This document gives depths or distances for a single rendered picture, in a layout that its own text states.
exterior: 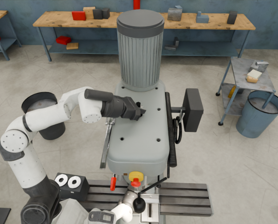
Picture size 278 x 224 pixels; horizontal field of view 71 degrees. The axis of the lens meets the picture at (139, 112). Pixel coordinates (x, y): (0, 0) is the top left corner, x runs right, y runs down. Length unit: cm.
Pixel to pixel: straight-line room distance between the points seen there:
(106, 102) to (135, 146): 20
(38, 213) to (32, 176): 13
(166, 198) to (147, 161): 95
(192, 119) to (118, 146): 59
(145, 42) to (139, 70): 13
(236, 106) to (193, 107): 238
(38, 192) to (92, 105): 39
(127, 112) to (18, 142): 38
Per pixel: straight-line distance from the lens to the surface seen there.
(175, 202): 168
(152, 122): 83
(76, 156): 308
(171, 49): 480
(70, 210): 94
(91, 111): 66
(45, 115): 72
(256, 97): 352
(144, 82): 94
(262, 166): 335
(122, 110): 74
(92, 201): 171
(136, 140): 78
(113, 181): 90
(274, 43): 624
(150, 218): 156
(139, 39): 83
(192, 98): 122
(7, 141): 75
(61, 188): 159
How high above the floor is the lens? 252
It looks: 46 degrees down
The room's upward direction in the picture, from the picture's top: straight up
